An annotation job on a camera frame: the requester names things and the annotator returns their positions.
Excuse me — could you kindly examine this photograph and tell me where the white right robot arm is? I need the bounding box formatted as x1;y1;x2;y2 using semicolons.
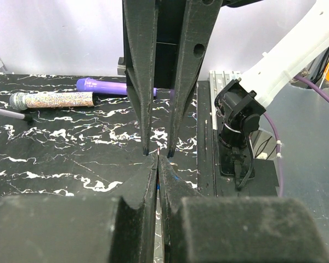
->
122;1;329;190

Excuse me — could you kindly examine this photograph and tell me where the aluminium frame rail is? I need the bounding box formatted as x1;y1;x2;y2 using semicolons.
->
117;56;280;159

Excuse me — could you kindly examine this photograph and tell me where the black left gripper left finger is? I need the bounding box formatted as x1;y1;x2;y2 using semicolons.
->
0;154;158;262

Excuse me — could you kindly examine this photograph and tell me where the purple toy microphone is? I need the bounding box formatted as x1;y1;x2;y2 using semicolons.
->
76;77;176;97

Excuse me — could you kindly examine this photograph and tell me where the glitter toy microphone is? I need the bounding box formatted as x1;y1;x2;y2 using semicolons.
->
9;92;95;111

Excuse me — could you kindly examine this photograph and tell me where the blue tagged key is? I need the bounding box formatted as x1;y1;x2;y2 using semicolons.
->
156;147;178;190

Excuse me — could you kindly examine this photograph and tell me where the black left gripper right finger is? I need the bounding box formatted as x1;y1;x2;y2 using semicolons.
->
158;156;329;262

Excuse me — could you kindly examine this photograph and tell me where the lilac music stand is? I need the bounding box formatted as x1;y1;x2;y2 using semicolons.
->
0;108;33;123

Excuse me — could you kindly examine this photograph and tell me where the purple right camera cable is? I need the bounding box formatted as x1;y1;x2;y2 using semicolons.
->
263;75;329;198

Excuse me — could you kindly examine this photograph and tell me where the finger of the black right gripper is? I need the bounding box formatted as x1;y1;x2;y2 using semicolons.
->
167;1;223;158
122;1;158;155

